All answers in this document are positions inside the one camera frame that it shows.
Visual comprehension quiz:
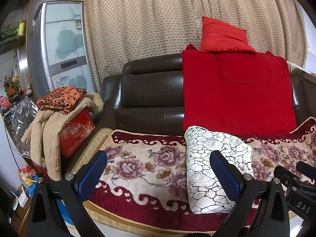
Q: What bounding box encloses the blue plastic package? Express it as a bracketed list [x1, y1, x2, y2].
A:
[20, 175, 74, 230]

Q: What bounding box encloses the beige padded jacket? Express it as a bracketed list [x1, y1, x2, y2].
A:
[21, 92, 104, 181]

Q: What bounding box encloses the artificial flower bouquet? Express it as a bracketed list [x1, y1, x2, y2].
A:
[4, 75, 23, 100]

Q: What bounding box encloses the silver floral-print refrigerator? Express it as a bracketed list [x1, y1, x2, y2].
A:
[26, 1, 98, 97]

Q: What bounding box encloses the red folded blanket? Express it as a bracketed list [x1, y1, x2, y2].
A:
[182, 44, 297, 136]

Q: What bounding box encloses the white black-veined patterned coat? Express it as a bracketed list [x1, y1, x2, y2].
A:
[185, 126, 255, 214]

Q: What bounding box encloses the red pillow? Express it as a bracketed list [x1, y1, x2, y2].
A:
[200, 16, 257, 54]

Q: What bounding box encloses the small white box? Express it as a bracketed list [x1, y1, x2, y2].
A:
[12, 190, 28, 208]

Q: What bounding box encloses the green artificial plant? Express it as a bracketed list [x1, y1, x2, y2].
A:
[0, 21, 26, 40]

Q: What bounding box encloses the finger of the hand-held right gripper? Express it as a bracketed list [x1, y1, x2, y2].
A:
[296, 161, 316, 177]
[274, 165, 304, 189]

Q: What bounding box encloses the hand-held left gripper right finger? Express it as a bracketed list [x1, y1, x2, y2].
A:
[210, 150, 290, 237]

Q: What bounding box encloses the clear plastic sheet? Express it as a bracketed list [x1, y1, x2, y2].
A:
[5, 96, 41, 158]

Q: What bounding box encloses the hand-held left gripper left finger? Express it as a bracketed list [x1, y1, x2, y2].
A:
[26, 150, 108, 237]

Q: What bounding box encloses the red gift box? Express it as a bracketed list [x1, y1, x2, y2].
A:
[59, 109, 96, 158]

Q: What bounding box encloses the beige dotted curtain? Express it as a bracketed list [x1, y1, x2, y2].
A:
[63, 0, 311, 94]

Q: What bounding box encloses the brown leather sofa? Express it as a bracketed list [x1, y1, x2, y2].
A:
[99, 53, 316, 136]

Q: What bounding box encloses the orange black patterned cloth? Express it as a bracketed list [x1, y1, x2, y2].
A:
[37, 86, 87, 115]

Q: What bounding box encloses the floral plush sofa blanket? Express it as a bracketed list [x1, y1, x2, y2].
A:
[67, 117, 316, 236]

